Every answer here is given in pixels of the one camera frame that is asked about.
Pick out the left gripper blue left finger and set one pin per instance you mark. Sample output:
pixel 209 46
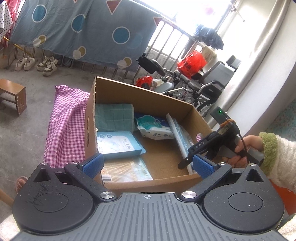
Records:
pixel 87 175

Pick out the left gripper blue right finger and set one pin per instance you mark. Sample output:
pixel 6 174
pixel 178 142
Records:
pixel 212 175

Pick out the green cream fleece sleeve forearm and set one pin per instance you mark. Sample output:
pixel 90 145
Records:
pixel 279 160

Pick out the person's right hand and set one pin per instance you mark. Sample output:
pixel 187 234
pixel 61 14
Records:
pixel 250 146

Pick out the pink checkered cloth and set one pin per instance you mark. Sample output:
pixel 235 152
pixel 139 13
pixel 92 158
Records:
pixel 65 138

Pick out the blue face masks plastic pack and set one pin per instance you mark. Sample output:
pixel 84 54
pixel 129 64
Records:
pixel 182 137

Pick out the blue white glove packet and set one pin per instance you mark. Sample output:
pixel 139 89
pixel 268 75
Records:
pixel 118 145

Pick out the clear cotton pads bag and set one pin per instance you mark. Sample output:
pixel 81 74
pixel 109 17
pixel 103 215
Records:
pixel 125 170

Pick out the green checkered folded towel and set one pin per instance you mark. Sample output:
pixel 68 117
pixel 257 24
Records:
pixel 114 117

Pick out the grey black wheelchair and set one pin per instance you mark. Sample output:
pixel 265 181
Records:
pixel 202 90

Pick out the teal floral fabric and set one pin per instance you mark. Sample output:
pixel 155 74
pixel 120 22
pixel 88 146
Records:
pixel 285 124

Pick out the teal white wet wipes pack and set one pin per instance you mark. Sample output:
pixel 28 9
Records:
pixel 153 127

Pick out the red plastic bag on wheelchair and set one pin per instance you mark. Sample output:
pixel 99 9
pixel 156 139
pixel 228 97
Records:
pixel 191 64

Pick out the beige hanging towel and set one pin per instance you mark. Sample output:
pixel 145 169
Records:
pixel 208 54

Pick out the small red plastic bag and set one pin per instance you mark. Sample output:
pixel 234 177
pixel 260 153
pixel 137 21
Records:
pixel 144 81

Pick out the small brown wooden stool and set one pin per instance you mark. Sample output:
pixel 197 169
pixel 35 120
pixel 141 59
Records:
pixel 14 93

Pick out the metal balcony railing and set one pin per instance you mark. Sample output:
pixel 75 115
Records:
pixel 167 46

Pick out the dark hanging clothes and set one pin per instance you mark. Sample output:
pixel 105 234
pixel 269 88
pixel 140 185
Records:
pixel 208 36

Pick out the brown white sneaker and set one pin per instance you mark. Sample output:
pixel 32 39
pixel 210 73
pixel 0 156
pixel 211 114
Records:
pixel 44 63
pixel 50 68

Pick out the white sneaker far left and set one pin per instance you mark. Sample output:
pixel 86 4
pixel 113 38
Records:
pixel 20 64

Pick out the blue bedsheet with circles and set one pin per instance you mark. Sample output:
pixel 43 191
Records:
pixel 107 33

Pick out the polka dot cloth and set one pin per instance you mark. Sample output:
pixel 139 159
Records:
pixel 5 19

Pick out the black camera module on gripper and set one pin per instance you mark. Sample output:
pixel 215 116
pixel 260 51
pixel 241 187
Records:
pixel 220 115

